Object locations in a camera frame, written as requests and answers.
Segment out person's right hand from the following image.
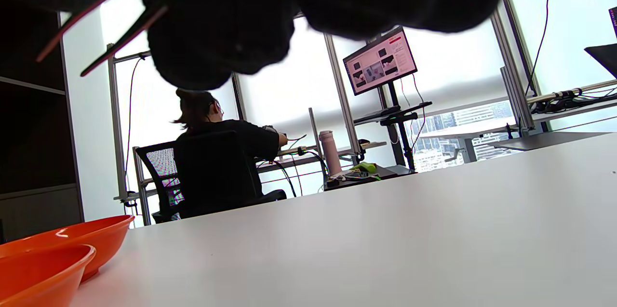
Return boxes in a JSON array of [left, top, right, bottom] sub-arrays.
[[0, 0, 499, 91]]

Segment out metal tweezers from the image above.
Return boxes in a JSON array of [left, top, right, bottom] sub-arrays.
[[36, 0, 169, 78]]

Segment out orange plastic bowl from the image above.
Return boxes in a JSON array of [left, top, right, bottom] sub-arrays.
[[0, 215, 135, 282], [0, 244, 96, 307]]

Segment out computer monitor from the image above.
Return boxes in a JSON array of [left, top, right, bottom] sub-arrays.
[[343, 26, 418, 96]]

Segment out pink bottle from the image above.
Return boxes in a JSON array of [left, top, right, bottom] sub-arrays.
[[319, 130, 343, 176]]

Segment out black office chair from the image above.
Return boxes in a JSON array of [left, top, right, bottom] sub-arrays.
[[135, 131, 287, 225]]

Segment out black monitor stand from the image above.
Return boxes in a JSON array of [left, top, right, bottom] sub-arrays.
[[354, 80, 433, 173]]

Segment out dark brown side table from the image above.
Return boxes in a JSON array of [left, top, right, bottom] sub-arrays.
[[324, 165, 417, 191]]

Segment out brown cabinet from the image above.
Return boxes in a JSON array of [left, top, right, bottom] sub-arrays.
[[0, 0, 85, 242]]

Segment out grey desk top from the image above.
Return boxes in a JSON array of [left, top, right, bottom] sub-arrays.
[[487, 131, 613, 152]]

